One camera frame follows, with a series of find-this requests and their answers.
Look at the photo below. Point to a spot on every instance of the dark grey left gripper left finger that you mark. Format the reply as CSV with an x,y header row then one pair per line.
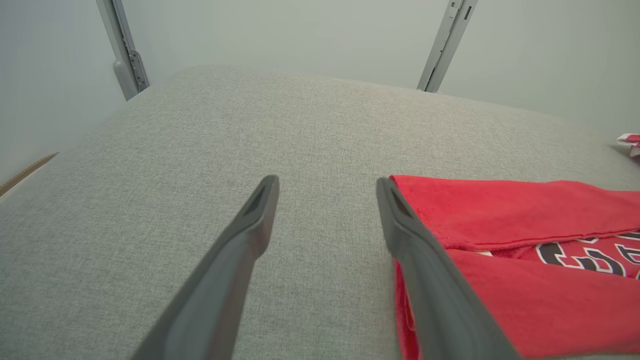
x,y
220,290

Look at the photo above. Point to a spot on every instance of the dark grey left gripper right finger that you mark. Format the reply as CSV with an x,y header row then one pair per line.
x,y
445,310

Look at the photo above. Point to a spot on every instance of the red basketball jersey white trim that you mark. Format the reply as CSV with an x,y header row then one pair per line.
x,y
525,210

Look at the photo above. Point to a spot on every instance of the red shorts with white stripe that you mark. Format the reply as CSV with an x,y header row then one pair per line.
x,y
632,142

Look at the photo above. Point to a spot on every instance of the grey fabric sofa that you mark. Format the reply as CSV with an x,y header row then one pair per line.
x,y
300,125

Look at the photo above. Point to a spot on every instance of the grey metal rail with posts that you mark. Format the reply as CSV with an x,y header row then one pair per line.
x,y
122,50

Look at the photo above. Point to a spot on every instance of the grey metal wall rail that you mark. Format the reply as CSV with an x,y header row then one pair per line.
x,y
447,40

